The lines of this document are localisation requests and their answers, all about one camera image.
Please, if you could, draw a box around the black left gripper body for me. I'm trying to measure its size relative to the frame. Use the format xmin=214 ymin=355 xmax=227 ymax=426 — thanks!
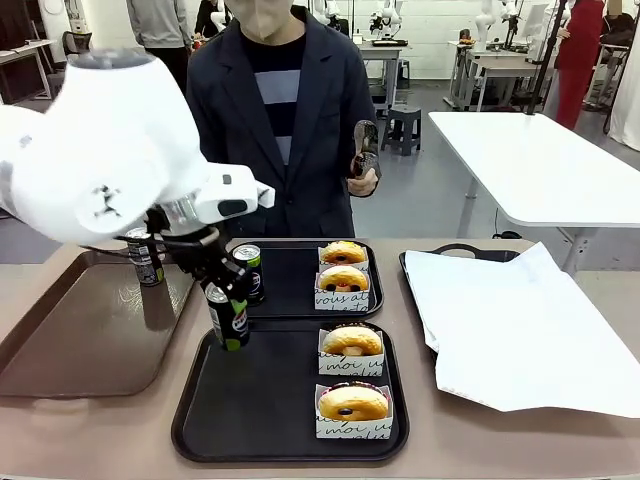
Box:
xmin=164 ymin=225 xmax=247 ymax=290

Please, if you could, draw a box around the black Pepsi can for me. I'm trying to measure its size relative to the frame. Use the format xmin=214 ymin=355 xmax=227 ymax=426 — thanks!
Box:
xmin=124 ymin=227 xmax=165 ymax=288
xmin=232 ymin=243 xmax=266 ymax=308
xmin=204 ymin=283 xmax=251 ymax=351

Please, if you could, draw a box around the person's left hand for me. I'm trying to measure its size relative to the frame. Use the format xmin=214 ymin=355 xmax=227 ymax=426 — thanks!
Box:
xmin=346 ymin=167 xmax=382 ymax=199

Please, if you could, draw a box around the black plastic tray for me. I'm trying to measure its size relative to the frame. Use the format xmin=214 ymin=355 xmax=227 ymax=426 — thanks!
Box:
xmin=224 ymin=237 xmax=386 ymax=321
xmin=171 ymin=319 xmax=411 ymax=464

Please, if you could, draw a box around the donut in box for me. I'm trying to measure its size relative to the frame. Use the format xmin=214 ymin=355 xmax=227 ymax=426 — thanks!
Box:
xmin=317 ymin=244 xmax=370 ymax=275
xmin=314 ymin=383 xmax=394 ymax=441
xmin=313 ymin=272 xmax=372 ymax=312
xmin=317 ymin=327 xmax=386 ymax=376

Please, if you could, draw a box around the glazed donut with red filling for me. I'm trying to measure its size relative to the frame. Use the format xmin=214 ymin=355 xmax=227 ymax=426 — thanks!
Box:
xmin=318 ymin=265 xmax=370 ymax=294

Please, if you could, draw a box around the donut in box back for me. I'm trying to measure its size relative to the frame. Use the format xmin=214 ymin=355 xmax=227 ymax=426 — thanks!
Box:
xmin=317 ymin=244 xmax=370 ymax=275

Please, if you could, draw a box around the glazed donut with yellow topping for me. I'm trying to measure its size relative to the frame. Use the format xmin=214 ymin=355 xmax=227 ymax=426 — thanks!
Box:
xmin=319 ymin=240 xmax=367 ymax=265

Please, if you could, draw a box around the glazed donut with cream filling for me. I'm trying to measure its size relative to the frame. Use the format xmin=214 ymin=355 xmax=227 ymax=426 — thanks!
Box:
xmin=321 ymin=324 xmax=384 ymax=357

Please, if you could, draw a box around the brown plastic tray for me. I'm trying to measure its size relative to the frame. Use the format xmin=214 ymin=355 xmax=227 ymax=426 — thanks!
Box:
xmin=0 ymin=248 xmax=197 ymax=400

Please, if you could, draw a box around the glazed donut with dark berry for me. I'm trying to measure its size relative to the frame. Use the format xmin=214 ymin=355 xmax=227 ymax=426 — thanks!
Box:
xmin=318 ymin=382 xmax=390 ymax=421

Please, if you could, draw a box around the person in dark blazer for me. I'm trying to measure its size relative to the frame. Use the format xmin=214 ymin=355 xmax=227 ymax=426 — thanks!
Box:
xmin=185 ymin=0 xmax=377 ymax=240

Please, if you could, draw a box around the donut in box front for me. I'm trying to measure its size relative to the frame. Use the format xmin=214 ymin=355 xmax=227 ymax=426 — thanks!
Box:
xmin=314 ymin=383 xmax=394 ymax=441

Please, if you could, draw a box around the grey plastic stool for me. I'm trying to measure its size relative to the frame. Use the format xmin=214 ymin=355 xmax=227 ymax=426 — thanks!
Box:
xmin=380 ymin=105 xmax=423 ymax=157

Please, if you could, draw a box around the person in grey sweater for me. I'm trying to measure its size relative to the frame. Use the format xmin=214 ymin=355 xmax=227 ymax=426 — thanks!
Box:
xmin=126 ymin=0 xmax=194 ymax=96

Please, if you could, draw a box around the large white paper sheet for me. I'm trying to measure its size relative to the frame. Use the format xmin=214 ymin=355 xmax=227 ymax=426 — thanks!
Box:
xmin=403 ymin=241 xmax=640 ymax=420

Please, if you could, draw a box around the grey metal workbench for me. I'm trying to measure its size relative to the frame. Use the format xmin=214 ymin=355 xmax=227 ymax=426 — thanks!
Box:
xmin=357 ymin=38 xmax=405 ymax=117

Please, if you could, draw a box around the white table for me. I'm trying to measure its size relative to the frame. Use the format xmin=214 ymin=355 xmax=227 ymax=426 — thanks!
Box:
xmin=427 ymin=110 xmax=640 ymax=274

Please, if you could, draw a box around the white workbench with robot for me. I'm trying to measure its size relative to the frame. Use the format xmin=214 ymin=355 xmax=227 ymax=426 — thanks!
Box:
xmin=448 ymin=38 xmax=557 ymax=113

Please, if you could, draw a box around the black tripod pole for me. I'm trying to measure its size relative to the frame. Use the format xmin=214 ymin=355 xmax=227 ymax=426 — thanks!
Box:
xmin=527 ymin=0 xmax=572 ymax=117

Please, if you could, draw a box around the person in red dress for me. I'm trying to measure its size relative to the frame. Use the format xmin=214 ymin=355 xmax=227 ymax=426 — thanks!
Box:
xmin=553 ymin=0 xmax=607 ymax=131

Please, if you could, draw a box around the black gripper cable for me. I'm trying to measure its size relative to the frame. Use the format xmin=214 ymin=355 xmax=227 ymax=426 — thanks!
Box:
xmin=82 ymin=227 xmax=221 ymax=261

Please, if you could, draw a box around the black tray with handle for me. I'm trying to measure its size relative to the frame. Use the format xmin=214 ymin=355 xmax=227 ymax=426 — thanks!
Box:
xmin=398 ymin=243 xmax=524 ymax=364

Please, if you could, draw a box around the black floor cable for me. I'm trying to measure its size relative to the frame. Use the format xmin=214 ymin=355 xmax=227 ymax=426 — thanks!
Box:
xmin=491 ymin=205 xmax=522 ymax=241

